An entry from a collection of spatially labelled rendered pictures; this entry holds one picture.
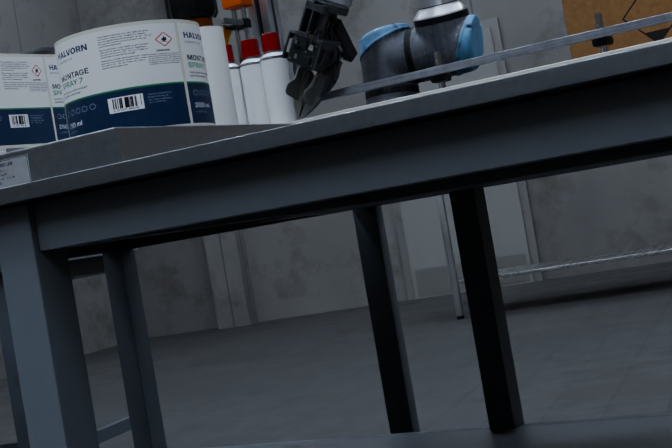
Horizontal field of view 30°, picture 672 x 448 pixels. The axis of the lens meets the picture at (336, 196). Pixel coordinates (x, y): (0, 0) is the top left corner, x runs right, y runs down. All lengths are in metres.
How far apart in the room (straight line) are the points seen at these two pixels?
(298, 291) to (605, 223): 2.69
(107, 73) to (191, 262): 9.62
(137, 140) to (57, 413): 0.34
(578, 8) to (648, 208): 7.99
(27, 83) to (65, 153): 0.46
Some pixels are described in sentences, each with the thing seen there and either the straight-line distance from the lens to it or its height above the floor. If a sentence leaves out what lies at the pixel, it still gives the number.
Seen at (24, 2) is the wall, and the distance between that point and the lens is 11.04.
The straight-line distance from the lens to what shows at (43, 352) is 1.58.
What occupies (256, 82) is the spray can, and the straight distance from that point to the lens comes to 2.31.
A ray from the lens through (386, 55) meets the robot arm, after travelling 2.64.
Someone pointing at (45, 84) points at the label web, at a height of 1.02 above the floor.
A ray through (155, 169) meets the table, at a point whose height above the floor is 0.81.
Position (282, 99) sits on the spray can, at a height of 0.96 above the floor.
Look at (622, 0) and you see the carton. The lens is 2.23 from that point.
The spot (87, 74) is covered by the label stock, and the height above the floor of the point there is 0.97.
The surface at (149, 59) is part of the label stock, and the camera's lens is 1.66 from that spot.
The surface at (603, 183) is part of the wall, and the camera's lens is 10.23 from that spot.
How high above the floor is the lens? 0.72
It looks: 1 degrees up
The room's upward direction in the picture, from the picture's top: 10 degrees counter-clockwise
